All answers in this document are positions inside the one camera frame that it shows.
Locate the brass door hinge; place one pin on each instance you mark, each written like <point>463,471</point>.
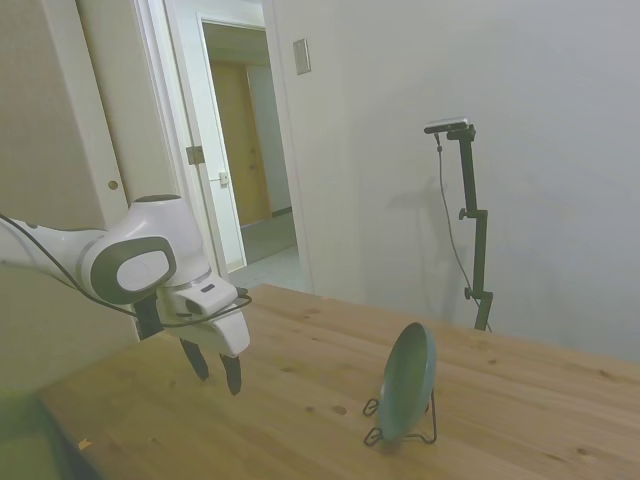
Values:
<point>195,155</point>

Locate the grey wall switch plate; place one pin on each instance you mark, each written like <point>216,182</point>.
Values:
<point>301,56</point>

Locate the wooden hallway door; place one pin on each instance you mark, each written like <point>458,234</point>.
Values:
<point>235,140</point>

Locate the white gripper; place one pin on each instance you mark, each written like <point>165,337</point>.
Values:
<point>227,332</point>

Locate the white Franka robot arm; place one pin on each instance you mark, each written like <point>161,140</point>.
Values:
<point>150,220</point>

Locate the beige closet door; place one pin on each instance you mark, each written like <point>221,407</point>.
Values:
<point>50,100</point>

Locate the grey stereo camera bar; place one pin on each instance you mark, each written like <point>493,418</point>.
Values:
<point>447,125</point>

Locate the round door pull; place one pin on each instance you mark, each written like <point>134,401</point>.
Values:
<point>113,184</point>

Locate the white door frame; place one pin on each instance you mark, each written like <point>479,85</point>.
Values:
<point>170,100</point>

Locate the black jointed camera stand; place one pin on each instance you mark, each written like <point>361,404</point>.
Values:
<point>480,250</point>

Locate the teal round plate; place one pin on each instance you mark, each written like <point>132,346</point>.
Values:
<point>405,385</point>

